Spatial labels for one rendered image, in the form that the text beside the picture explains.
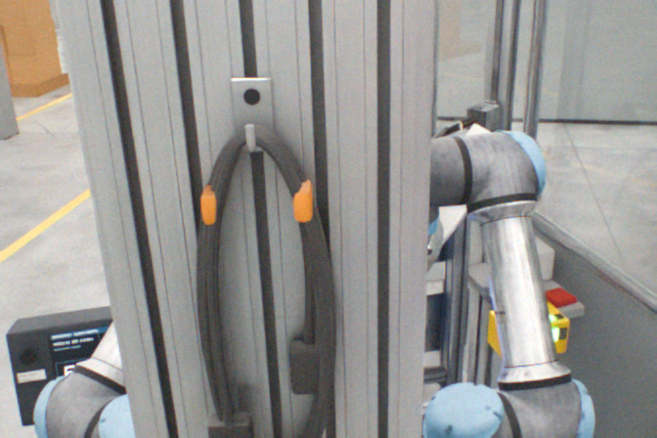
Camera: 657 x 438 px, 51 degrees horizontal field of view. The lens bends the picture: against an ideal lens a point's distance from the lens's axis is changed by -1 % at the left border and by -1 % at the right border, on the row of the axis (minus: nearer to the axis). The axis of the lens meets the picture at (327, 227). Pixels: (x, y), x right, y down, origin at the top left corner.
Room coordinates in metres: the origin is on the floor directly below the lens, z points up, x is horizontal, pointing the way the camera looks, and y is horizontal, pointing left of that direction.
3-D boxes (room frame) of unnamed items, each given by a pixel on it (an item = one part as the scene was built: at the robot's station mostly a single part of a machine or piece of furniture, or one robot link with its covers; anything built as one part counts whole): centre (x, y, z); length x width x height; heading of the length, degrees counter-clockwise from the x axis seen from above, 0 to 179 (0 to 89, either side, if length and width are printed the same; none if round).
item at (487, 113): (2.16, -0.51, 1.35); 0.10 x 0.07 x 0.09; 139
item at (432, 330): (1.99, -0.37, 0.73); 0.15 x 0.09 x 0.22; 104
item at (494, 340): (1.41, -0.47, 1.02); 0.16 x 0.10 x 0.11; 104
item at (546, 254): (2.01, -0.62, 0.92); 0.17 x 0.16 x 0.11; 104
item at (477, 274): (1.93, -0.61, 0.85); 0.36 x 0.24 x 0.03; 14
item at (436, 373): (1.87, -0.28, 0.56); 0.19 x 0.04 x 0.04; 104
